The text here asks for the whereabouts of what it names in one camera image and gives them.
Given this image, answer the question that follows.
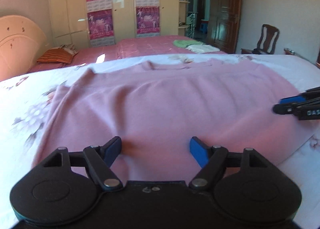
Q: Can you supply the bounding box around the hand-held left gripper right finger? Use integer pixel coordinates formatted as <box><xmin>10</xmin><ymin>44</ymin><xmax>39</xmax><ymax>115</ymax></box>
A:
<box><xmin>189</xmin><ymin>137</ymin><xmax>273</xmax><ymax>191</ymax></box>

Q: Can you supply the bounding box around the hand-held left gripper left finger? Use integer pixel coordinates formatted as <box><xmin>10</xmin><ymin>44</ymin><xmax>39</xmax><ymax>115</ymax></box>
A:
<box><xmin>43</xmin><ymin>136</ymin><xmax>123</xmax><ymax>192</ymax></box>

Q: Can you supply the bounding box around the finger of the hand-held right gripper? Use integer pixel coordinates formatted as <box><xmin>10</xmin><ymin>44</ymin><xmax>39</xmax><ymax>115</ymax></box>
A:
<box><xmin>272</xmin><ymin>99</ymin><xmax>320</xmax><ymax>116</ymax></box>
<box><xmin>279</xmin><ymin>87</ymin><xmax>320</xmax><ymax>105</ymax></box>

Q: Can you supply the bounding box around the pink sweater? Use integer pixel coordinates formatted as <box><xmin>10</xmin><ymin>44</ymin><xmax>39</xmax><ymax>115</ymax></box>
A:
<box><xmin>32</xmin><ymin>59</ymin><xmax>317</xmax><ymax>189</ymax></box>

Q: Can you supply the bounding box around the dark wooden chair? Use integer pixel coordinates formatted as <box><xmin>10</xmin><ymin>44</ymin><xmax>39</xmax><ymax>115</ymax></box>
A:
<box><xmin>241</xmin><ymin>24</ymin><xmax>280</xmax><ymax>55</ymax></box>

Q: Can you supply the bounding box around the white floral bed sheet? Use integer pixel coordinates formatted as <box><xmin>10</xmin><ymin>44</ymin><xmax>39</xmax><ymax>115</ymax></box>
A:
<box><xmin>0</xmin><ymin>53</ymin><xmax>320</xmax><ymax>229</ymax></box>

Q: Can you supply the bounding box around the white folded cloth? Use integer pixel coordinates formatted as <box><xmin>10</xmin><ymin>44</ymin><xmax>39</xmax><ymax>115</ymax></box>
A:
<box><xmin>185</xmin><ymin>44</ymin><xmax>220</xmax><ymax>53</ymax></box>

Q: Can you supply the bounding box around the pink bed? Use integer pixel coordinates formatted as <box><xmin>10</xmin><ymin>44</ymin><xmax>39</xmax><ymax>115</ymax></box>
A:
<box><xmin>26</xmin><ymin>35</ymin><xmax>228</xmax><ymax>73</ymax></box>

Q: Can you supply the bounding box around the green folded cloth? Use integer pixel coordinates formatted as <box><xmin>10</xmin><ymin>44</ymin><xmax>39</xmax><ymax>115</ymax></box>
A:
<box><xmin>173</xmin><ymin>39</ymin><xmax>204</xmax><ymax>48</ymax></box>

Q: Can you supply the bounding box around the brown wooden door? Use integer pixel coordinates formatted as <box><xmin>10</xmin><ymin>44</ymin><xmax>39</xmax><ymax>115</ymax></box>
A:
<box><xmin>206</xmin><ymin>0</ymin><xmax>242</xmax><ymax>54</ymax></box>

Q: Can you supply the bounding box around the orange striped pillow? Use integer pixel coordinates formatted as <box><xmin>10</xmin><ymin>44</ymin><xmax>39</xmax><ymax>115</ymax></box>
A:
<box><xmin>37</xmin><ymin>47</ymin><xmax>75</xmax><ymax>65</ymax></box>

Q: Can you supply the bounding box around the floral patterned pillow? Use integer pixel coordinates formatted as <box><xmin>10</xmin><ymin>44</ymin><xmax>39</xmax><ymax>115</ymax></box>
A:
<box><xmin>59</xmin><ymin>44</ymin><xmax>78</xmax><ymax>57</ymax></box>

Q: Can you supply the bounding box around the blue plastic stool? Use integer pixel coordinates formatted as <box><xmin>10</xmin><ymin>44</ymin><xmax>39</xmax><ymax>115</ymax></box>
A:
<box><xmin>199</xmin><ymin>19</ymin><xmax>210</xmax><ymax>34</ymax></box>

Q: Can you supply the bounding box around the cream corner shelf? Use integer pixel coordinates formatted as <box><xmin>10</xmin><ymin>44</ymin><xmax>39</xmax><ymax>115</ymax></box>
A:
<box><xmin>179</xmin><ymin>0</ymin><xmax>192</xmax><ymax>36</ymax></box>

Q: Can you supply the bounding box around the cream round headboard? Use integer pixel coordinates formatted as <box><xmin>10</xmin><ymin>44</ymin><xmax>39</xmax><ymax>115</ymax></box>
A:
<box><xmin>0</xmin><ymin>15</ymin><xmax>48</xmax><ymax>82</ymax></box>

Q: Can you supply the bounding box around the cream wardrobe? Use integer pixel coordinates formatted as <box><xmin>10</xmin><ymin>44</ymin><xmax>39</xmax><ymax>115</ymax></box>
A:
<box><xmin>48</xmin><ymin>0</ymin><xmax>188</xmax><ymax>48</ymax></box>

